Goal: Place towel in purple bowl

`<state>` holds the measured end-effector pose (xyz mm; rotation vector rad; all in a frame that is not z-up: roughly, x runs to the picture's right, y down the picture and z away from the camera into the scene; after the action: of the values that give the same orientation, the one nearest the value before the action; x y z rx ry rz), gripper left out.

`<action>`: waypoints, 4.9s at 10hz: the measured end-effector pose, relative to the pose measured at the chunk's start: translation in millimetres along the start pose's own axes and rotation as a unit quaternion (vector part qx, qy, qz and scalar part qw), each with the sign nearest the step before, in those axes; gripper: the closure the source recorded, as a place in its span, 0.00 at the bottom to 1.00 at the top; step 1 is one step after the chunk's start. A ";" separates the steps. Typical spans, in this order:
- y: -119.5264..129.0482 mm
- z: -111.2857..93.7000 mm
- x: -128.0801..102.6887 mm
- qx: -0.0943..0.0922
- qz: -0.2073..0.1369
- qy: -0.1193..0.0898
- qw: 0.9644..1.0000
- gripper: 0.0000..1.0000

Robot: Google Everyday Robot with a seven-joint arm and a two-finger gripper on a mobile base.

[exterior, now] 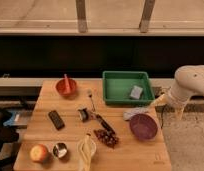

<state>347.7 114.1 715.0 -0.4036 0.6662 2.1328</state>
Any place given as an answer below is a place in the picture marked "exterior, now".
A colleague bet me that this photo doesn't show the grey towel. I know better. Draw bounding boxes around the grey towel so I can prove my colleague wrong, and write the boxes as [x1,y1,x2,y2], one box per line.
[123,107,149,121]

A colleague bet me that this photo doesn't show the right metal window post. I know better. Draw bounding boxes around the right metal window post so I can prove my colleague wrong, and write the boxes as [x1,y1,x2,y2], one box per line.
[139,0,155,33]

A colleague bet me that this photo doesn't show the black handled knife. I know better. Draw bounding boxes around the black handled knife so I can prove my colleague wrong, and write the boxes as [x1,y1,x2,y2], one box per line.
[93,113,115,134]

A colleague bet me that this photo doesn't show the red yellow apple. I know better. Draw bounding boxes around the red yellow apple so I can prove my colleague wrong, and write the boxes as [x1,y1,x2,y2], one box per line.
[30,144,49,163]

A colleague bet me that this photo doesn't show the metal fork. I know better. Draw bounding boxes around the metal fork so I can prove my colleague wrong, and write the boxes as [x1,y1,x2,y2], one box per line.
[87,90,96,112]

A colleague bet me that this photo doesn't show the grey sponge in bin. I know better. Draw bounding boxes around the grey sponge in bin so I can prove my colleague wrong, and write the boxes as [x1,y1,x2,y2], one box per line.
[130,86,143,99]

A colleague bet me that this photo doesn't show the small steel cup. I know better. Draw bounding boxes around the small steel cup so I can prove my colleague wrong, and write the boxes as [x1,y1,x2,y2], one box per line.
[53,143,68,159]

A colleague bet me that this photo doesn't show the green plastic bin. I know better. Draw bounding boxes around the green plastic bin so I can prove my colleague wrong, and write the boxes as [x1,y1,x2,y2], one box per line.
[103,71,155,106]

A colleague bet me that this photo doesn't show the small metal can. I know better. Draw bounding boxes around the small metal can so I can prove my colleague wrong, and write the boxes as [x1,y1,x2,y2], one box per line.
[79,108,91,122]

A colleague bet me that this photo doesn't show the orange carrot stick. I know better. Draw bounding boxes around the orange carrot stick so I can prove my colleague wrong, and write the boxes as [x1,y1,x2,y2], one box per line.
[64,74,70,94]

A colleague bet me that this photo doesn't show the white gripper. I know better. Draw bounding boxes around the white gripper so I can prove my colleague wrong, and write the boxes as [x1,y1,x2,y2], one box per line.
[150,91,189,120]

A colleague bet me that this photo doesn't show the yellow banana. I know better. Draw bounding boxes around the yellow banana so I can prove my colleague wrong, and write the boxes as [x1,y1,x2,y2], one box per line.
[78,134,91,171]

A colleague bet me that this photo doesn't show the metal window post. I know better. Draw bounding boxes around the metal window post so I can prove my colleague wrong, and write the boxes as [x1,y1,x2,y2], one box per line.
[139,0,155,33]
[76,0,87,33]

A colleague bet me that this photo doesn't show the left metal window post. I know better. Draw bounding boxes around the left metal window post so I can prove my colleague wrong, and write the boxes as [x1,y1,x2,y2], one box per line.
[76,0,87,33]

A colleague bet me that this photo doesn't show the dark red grapes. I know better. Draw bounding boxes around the dark red grapes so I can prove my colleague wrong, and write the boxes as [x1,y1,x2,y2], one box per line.
[94,129,119,148]

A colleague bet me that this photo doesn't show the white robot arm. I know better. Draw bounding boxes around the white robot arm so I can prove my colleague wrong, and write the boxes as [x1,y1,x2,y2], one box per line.
[150,65,204,120]

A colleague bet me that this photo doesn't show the red bowl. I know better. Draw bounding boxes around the red bowl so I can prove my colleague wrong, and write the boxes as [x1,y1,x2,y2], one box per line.
[56,78,77,97]

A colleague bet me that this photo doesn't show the black chair at left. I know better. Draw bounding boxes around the black chair at left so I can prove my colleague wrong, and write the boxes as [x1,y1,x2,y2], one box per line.
[0,108,24,171]

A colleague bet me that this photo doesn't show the wooden table board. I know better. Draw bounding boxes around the wooden table board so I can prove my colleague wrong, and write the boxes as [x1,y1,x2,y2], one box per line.
[14,79,171,171]

